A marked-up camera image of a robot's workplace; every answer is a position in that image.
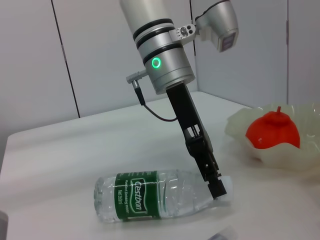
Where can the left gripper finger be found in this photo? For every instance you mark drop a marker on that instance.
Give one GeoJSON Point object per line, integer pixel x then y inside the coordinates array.
{"type": "Point", "coordinates": [202, 160]}
{"type": "Point", "coordinates": [216, 168]}

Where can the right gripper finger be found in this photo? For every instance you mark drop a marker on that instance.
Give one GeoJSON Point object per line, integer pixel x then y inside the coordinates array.
{"type": "Point", "coordinates": [225, 234]}
{"type": "Point", "coordinates": [3, 226]}

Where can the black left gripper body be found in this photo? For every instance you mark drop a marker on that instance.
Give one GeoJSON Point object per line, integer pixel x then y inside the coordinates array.
{"type": "Point", "coordinates": [185, 110]}

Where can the orange fruit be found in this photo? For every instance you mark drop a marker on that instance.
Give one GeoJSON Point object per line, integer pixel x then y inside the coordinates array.
{"type": "Point", "coordinates": [272, 132]}

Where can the clear green-label water bottle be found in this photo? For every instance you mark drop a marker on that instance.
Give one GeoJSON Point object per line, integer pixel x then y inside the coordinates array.
{"type": "Point", "coordinates": [132, 195]}

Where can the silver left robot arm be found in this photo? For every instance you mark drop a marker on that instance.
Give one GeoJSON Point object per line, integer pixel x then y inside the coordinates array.
{"type": "Point", "coordinates": [160, 50]}

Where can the pale green wavy fruit bowl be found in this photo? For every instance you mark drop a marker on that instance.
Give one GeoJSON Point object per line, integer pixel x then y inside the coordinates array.
{"type": "Point", "coordinates": [275, 160]}

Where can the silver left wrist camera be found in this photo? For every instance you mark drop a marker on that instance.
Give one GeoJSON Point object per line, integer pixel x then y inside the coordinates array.
{"type": "Point", "coordinates": [220, 22]}

